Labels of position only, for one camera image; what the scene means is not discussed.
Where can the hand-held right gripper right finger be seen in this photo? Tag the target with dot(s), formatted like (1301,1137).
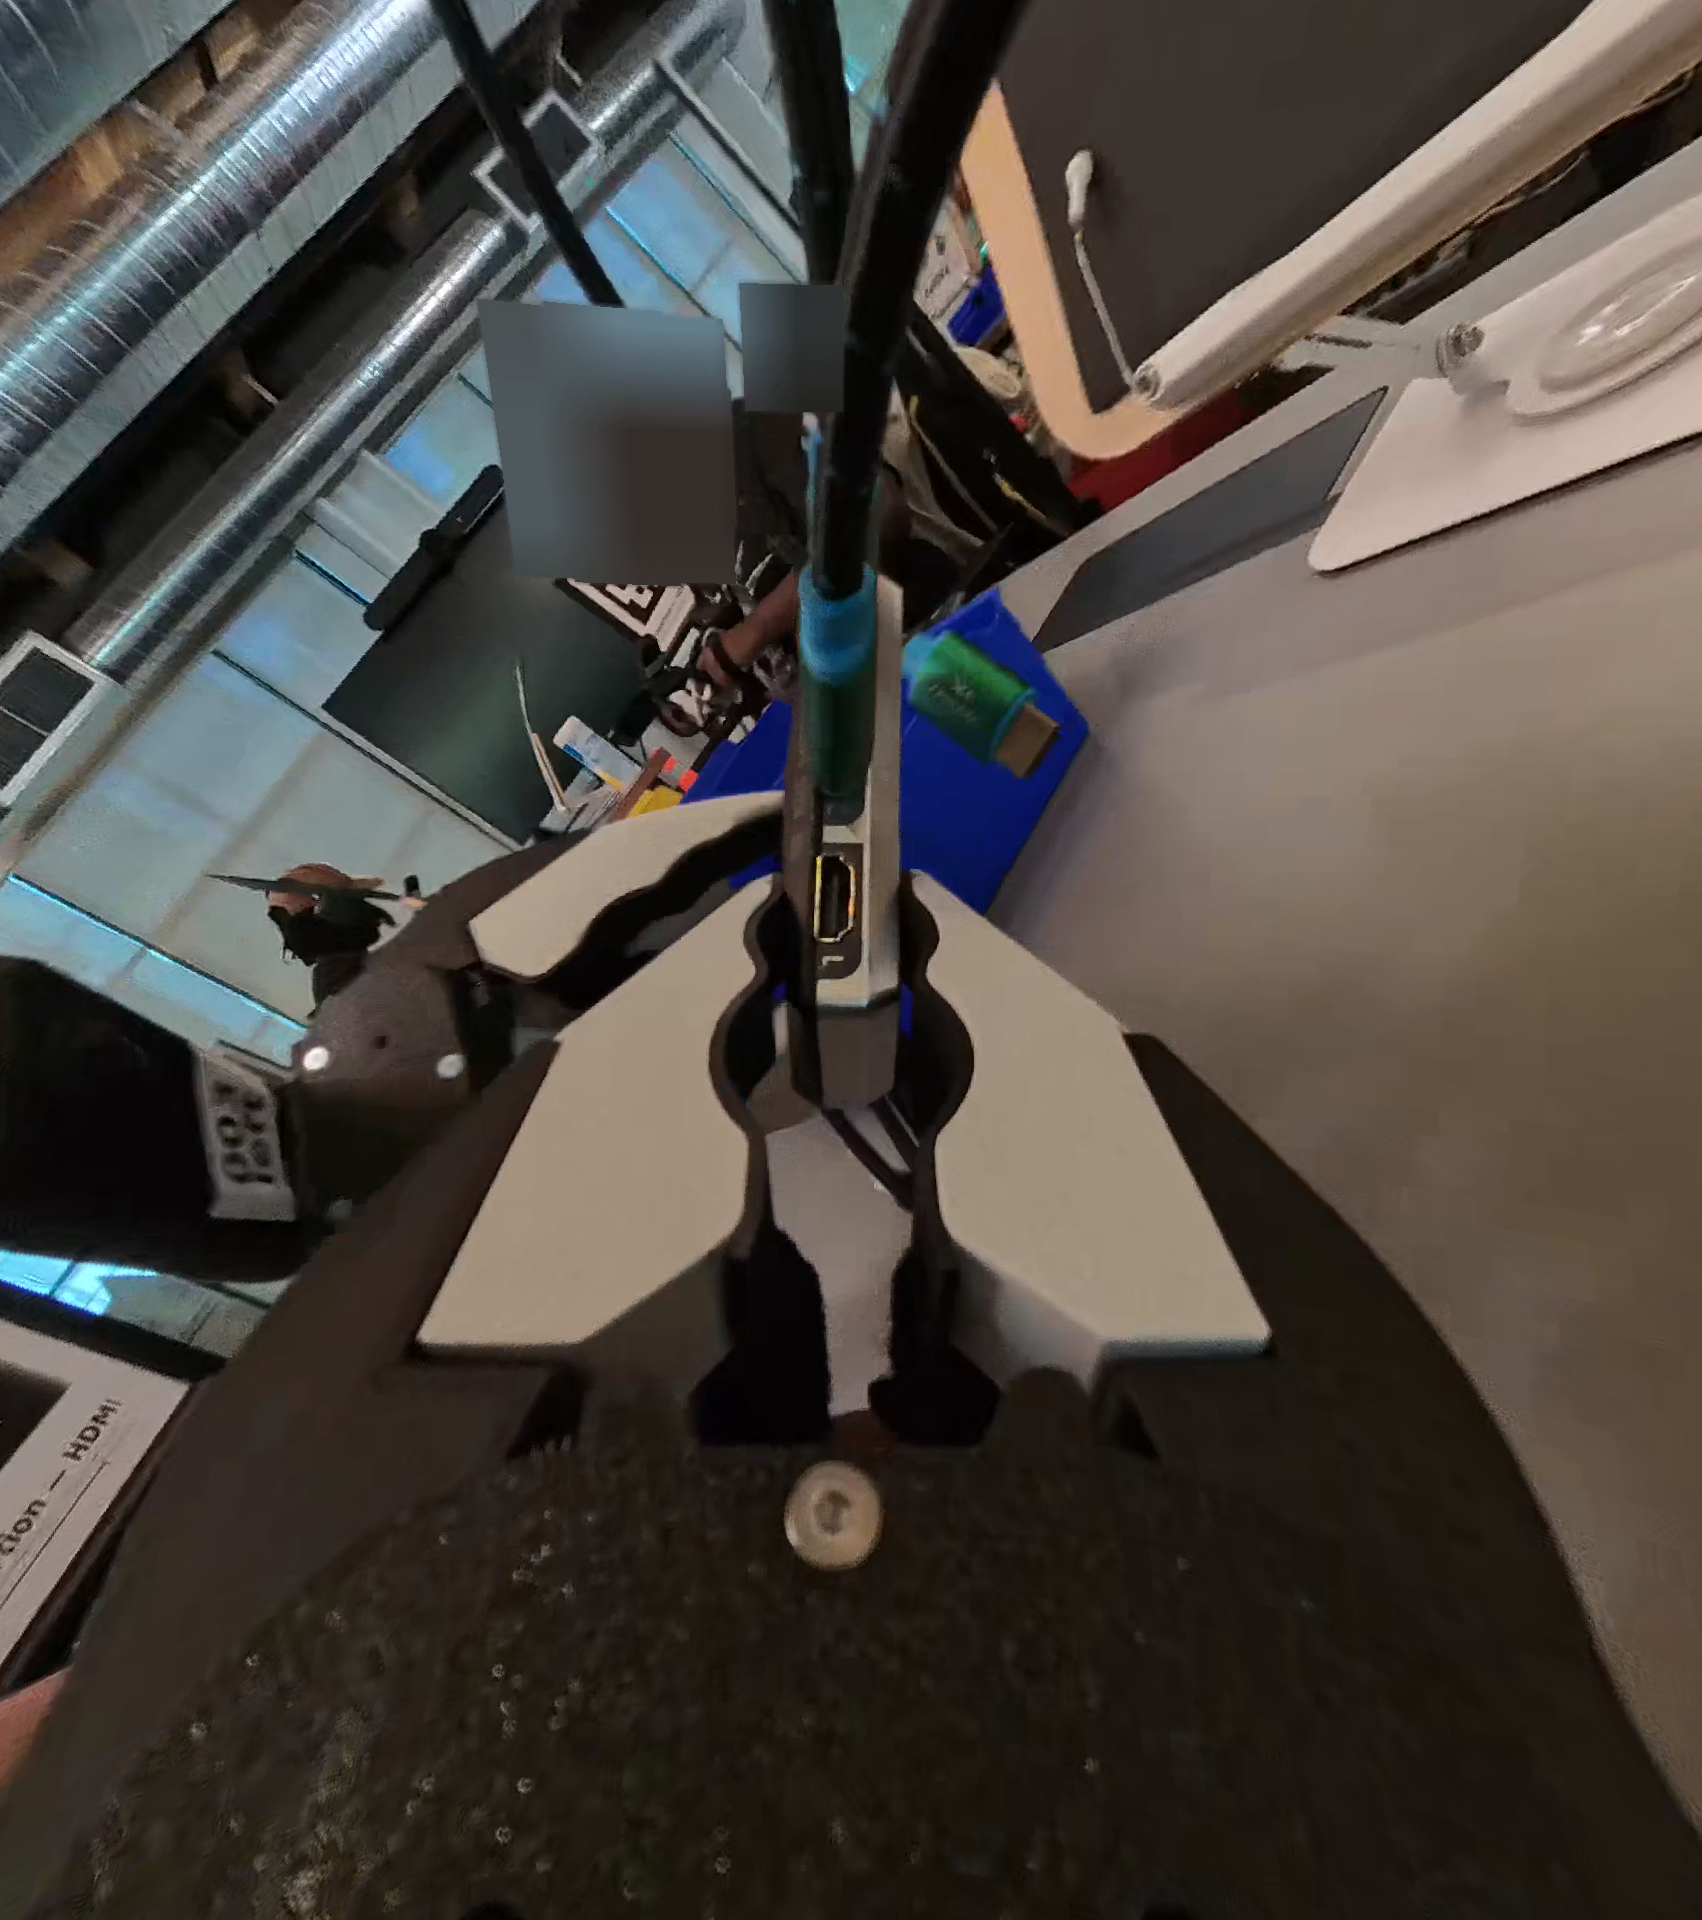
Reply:
(1092,1200)

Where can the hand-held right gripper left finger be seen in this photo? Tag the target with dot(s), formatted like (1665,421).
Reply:
(595,1200)

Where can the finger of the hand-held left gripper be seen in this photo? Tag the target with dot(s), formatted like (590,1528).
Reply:
(612,886)

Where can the black HDMI switch box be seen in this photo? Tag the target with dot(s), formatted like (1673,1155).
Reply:
(852,1019)

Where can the large blue plastic bin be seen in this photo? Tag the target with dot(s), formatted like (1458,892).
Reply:
(972,840)

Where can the grey desk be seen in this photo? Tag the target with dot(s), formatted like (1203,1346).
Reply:
(1467,973)

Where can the black video bar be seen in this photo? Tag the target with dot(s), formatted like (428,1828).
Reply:
(439,547)

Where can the ceiling air vent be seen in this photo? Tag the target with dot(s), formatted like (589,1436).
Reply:
(537,158)
(12,712)

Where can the small blue plastic bin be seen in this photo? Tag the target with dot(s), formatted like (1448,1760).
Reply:
(975,301)

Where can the black stand pole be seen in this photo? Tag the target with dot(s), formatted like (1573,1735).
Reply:
(521,151)

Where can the white metal stand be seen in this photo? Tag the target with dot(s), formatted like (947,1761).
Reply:
(1542,450)

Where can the large black wall display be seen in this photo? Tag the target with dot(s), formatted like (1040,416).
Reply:
(462,719)

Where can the silver ceiling duct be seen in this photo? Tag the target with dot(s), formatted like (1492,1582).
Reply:
(116,271)
(342,421)

